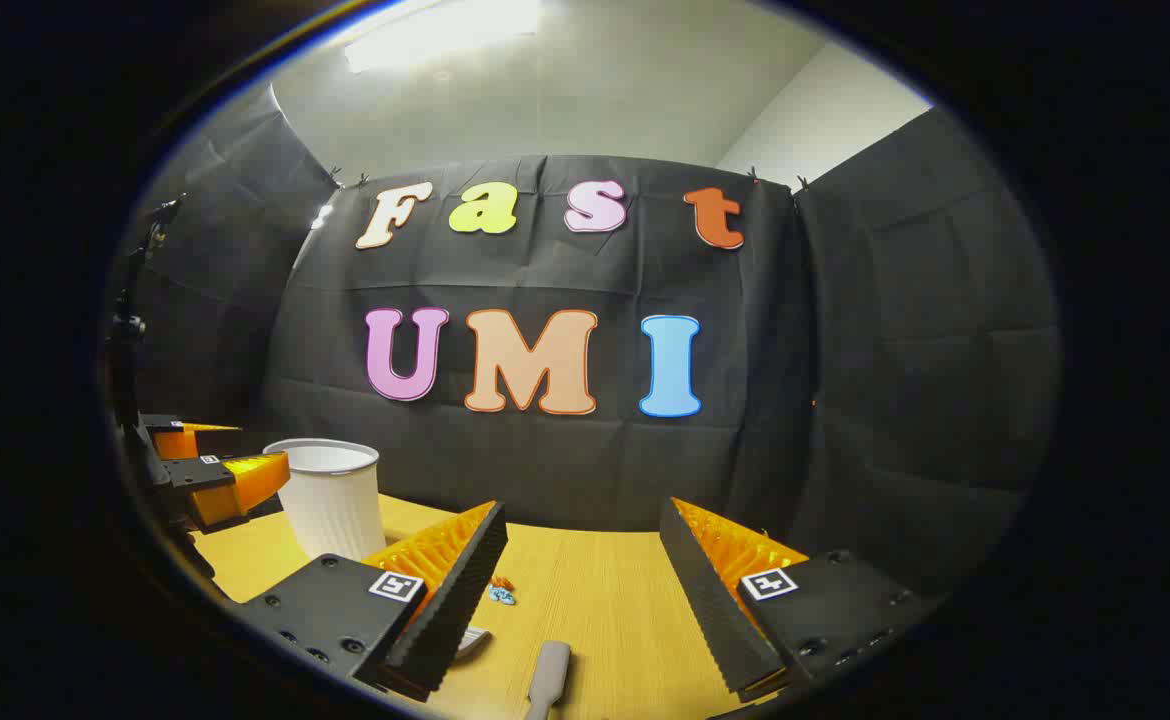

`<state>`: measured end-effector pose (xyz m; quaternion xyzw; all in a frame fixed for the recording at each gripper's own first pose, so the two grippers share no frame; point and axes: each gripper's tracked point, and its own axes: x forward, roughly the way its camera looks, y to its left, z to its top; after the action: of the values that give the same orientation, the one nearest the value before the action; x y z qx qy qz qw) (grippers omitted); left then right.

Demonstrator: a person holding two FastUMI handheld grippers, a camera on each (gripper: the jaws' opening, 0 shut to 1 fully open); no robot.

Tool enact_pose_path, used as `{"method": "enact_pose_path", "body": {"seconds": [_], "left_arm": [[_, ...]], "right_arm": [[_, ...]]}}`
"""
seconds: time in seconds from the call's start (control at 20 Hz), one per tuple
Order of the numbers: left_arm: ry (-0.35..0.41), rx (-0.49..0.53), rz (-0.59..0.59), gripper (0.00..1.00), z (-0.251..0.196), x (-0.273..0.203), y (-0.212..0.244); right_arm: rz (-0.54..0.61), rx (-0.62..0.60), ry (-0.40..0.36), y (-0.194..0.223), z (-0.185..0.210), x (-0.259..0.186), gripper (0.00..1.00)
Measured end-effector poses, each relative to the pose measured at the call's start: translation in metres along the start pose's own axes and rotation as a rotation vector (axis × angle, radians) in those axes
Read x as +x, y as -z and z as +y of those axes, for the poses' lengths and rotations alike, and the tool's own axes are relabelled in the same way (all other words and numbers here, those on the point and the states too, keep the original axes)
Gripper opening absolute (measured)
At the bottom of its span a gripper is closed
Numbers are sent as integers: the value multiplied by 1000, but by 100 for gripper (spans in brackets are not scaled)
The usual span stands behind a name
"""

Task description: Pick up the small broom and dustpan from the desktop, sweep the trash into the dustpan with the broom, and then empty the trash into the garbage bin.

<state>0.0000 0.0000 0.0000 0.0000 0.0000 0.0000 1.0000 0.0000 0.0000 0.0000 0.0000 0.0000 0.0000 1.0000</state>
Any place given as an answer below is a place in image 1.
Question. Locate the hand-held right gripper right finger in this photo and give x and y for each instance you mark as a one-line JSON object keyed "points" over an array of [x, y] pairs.
{"points": [[700, 600]]}

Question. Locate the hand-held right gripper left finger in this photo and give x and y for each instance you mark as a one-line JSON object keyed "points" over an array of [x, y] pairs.
{"points": [[460, 590]]}

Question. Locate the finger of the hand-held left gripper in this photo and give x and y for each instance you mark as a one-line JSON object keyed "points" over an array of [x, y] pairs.
{"points": [[245, 485], [185, 440]]}

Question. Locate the blue paper scrap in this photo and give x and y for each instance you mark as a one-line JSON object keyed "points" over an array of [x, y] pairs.
{"points": [[502, 596]]}

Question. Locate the white ribbed garbage bin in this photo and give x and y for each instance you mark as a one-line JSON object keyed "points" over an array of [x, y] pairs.
{"points": [[330, 500]]}

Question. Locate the small grey broom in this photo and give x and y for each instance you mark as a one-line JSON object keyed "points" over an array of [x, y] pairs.
{"points": [[548, 675]]}

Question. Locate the wooden desktop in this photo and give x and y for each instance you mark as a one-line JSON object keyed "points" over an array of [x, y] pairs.
{"points": [[595, 600]]}

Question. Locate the black backdrop cloth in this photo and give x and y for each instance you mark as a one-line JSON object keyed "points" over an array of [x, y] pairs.
{"points": [[545, 460]]}

